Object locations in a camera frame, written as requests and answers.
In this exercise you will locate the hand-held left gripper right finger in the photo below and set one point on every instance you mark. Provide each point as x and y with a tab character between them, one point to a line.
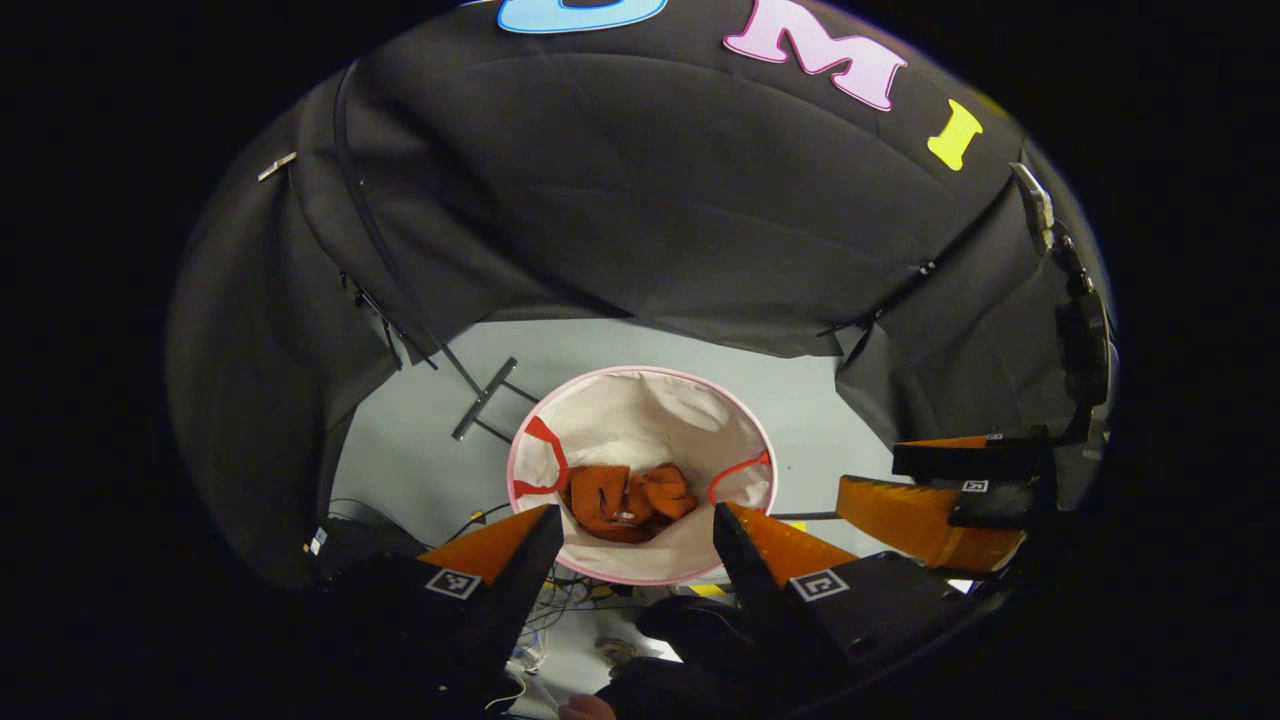
765	605

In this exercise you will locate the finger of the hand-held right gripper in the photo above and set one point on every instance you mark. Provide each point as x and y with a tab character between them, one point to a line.
970	460
920	520

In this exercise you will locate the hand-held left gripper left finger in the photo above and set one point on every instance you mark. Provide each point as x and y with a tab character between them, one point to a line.
490	610

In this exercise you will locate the white pink laundry hamper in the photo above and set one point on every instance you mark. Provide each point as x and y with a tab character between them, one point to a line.
640	420

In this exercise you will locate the black clothes rack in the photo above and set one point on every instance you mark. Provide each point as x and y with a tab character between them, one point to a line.
485	398

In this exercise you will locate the person's dark clothing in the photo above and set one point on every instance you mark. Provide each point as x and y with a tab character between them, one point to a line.
690	680

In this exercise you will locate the dark box with white label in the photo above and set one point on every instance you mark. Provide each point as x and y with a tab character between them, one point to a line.
350	545

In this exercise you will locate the black backdrop cloth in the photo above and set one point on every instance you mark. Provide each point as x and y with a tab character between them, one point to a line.
650	200

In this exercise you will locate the silver clip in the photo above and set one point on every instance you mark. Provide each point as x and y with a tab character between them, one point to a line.
277	166

